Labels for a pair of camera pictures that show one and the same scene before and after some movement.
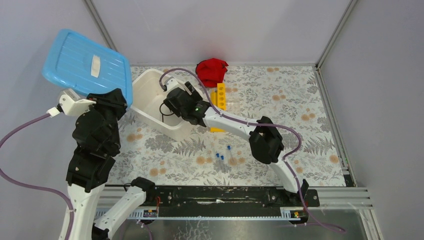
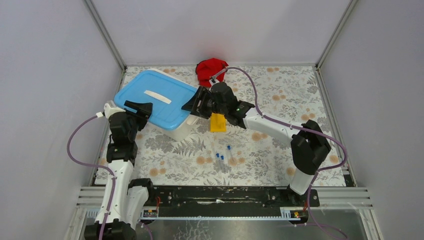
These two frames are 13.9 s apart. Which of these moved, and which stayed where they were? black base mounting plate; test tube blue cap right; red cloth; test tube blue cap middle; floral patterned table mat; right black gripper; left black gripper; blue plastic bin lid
Moved: right black gripper; left black gripper; blue plastic bin lid
Stayed: test tube blue cap middle; red cloth; floral patterned table mat; test tube blue cap right; black base mounting plate
